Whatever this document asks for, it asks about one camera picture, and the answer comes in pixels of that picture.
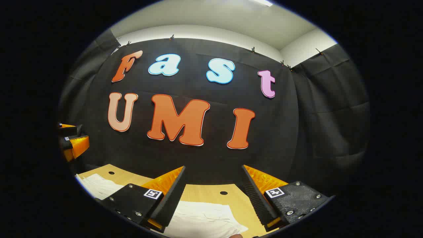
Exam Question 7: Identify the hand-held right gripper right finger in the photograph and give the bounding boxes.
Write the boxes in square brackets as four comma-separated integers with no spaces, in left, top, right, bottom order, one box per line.
[241,165,335,233]

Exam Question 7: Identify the white jeans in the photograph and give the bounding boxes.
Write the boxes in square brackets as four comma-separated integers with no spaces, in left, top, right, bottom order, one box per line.
[75,173,249,238]

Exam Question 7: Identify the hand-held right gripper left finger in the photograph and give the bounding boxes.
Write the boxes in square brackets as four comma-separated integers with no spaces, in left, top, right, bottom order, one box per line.
[99,165,186,233]

